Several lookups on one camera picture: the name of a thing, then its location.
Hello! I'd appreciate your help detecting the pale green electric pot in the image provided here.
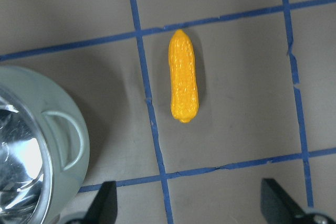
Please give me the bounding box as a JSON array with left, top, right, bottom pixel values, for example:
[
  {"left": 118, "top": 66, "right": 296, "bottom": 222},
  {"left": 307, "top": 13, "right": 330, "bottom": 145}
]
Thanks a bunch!
[{"left": 1, "top": 66, "right": 90, "bottom": 223}]

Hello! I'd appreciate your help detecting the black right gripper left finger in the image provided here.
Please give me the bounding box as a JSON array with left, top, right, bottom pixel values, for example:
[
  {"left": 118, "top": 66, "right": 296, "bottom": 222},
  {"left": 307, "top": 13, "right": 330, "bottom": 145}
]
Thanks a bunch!
[{"left": 83, "top": 181, "right": 117, "bottom": 224}]

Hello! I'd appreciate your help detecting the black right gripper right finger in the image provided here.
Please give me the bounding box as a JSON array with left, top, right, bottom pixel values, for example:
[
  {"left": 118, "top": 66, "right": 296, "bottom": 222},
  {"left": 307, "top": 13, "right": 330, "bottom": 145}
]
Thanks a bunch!
[{"left": 260, "top": 178, "right": 306, "bottom": 223}]

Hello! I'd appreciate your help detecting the yellow toy corn cob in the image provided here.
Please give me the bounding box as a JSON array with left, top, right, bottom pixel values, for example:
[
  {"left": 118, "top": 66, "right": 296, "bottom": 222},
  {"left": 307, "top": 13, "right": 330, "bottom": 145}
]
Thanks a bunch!
[{"left": 168, "top": 29, "right": 199, "bottom": 123}]

